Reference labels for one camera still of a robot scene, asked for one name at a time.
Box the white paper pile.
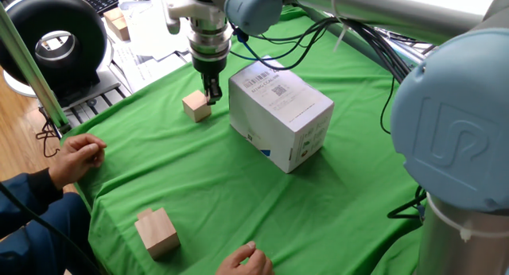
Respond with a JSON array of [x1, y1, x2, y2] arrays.
[[117, 0, 192, 64]]

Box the white printed cardboard box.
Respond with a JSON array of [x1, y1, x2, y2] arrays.
[[228, 56, 335, 175]]

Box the left forearm blue sleeve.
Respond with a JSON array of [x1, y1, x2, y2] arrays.
[[0, 167, 64, 240]]

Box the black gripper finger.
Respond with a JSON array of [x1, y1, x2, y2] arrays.
[[200, 74, 212, 103], [208, 75, 223, 107]]

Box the small wooden block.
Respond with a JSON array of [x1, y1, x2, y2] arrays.
[[103, 7, 125, 24], [107, 16, 131, 42]]

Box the black base cable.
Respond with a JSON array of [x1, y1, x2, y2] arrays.
[[387, 184, 429, 221]]

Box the person's body blue clothes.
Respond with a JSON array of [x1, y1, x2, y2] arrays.
[[0, 191, 100, 275]]

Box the tangled black floor cable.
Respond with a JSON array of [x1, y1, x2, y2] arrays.
[[34, 118, 61, 159]]

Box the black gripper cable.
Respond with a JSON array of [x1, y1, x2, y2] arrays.
[[228, 15, 417, 136]]

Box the green cloth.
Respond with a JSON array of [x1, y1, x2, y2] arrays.
[[61, 4, 429, 275]]

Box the person's right hand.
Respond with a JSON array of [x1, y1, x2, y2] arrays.
[[216, 240, 275, 275]]

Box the blue cable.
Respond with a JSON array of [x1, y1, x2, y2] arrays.
[[229, 25, 282, 63]]

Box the aluminium corner post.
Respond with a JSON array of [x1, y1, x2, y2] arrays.
[[0, 2, 73, 135]]

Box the printed paper sheets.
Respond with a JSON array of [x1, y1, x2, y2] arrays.
[[112, 42, 190, 94]]

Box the black ring device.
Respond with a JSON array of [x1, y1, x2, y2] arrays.
[[0, 0, 122, 111]]

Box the notched wooden block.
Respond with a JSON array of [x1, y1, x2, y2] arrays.
[[134, 207, 181, 261]]

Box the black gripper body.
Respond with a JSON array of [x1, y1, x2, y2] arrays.
[[192, 56, 230, 80]]

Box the person's left hand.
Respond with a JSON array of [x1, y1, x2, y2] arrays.
[[48, 133, 107, 191]]

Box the plain wooden cube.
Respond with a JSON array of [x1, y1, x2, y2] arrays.
[[181, 89, 212, 123]]

